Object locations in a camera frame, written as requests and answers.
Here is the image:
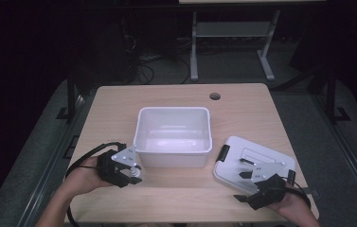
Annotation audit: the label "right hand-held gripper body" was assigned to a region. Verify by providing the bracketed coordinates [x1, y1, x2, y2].
[246, 161, 288, 211]

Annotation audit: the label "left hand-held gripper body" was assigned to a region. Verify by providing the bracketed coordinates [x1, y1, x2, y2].
[96, 144, 139, 189]

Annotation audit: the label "white lid with black handle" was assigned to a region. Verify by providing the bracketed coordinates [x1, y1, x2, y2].
[212, 135, 297, 195]

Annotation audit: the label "white plastic storage box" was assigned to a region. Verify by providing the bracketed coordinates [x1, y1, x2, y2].
[133, 106, 214, 169]

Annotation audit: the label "person's left hand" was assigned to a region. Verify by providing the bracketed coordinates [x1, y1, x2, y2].
[60, 156, 115, 197]

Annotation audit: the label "person's right hand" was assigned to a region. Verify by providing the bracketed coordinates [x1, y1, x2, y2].
[266, 188, 322, 227]

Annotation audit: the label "black metal stand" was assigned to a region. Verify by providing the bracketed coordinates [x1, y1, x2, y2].
[55, 73, 80, 125]
[323, 66, 352, 125]

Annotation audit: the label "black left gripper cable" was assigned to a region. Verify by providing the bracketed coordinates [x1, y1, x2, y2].
[64, 141, 127, 227]

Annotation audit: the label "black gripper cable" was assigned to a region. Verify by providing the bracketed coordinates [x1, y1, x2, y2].
[279, 175, 321, 210]
[64, 141, 127, 227]

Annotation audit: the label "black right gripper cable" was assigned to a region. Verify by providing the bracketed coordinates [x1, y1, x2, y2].
[279, 175, 321, 210]

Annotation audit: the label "metal floor rail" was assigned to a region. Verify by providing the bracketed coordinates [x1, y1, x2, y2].
[16, 94, 87, 227]
[311, 94, 357, 219]

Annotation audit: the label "black floor cables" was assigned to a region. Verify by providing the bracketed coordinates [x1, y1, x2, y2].
[119, 16, 193, 85]

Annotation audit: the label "grey metal desk frame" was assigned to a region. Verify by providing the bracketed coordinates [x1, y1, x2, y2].
[178, 0, 328, 82]

